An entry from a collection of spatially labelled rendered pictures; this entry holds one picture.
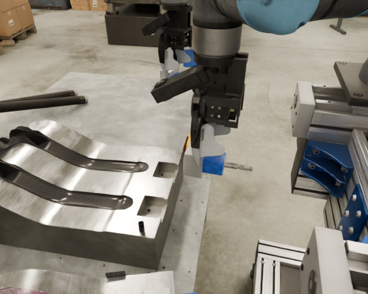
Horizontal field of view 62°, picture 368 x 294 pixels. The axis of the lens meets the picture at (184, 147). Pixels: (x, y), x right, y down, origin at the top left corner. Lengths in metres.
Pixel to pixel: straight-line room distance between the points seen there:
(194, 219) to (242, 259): 0.96
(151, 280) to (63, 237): 0.19
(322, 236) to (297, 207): 1.50
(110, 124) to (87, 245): 0.50
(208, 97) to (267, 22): 0.19
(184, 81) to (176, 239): 0.31
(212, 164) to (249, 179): 1.45
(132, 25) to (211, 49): 4.13
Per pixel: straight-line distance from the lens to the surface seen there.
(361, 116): 0.77
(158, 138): 0.92
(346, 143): 0.80
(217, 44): 0.46
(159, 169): 0.69
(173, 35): 0.91
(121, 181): 0.64
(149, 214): 0.60
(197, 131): 0.51
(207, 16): 0.46
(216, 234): 1.69
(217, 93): 0.51
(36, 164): 0.69
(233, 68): 0.49
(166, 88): 0.53
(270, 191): 1.98
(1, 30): 5.17
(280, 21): 0.36
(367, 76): 0.77
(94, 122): 1.04
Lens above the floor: 1.30
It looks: 35 degrees down
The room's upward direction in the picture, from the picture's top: straight up
